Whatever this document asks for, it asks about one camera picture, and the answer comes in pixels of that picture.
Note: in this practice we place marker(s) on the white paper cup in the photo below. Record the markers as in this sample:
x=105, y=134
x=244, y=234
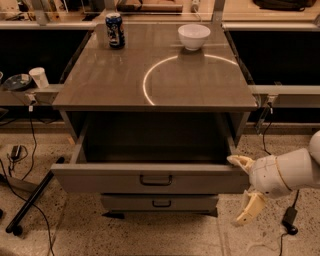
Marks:
x=39, y=76

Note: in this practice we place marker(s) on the black power adapter left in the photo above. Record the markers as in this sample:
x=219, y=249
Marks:
x=15, y=153

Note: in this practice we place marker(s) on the blue soda can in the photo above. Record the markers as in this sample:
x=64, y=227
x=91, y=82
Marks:
x=115, y=30

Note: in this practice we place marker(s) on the black wheeled stand leg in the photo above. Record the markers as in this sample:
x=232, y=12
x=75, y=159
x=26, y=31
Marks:
x=14, y=226

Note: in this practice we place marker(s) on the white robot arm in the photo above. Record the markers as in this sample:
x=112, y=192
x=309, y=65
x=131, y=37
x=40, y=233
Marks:
x=300, y=168

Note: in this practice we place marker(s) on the grey drawer cabinet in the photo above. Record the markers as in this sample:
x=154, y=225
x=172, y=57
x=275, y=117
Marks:
x=155, y=73

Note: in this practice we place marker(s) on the dark blue plate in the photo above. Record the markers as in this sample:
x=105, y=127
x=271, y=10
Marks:
x=19, y=82

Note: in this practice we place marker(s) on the grey top drawer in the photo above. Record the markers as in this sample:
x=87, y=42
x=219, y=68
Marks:
x=153, y=153

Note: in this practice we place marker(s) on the black power adapter right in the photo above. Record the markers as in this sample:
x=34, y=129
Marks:
x=288, y=220

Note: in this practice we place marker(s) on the white ceramic bowl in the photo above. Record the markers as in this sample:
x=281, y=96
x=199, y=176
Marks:
x=193, y=36

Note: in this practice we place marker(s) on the grey bottom drawer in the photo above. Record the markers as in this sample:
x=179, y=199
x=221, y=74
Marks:
x=188, y=203

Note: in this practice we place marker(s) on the black power adapter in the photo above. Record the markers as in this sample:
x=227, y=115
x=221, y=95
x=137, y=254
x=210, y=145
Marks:
x=288, y=220
x=15, y=153

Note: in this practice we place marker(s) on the black bag on shelf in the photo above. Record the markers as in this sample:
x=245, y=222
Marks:
x=284, y=5

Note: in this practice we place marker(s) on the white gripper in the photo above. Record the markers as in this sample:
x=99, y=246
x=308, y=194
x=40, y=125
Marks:
x=265, y=175

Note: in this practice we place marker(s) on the grey drawer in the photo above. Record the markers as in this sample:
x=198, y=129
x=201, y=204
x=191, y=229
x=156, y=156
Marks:
x=188, y=203
x=153, y=153

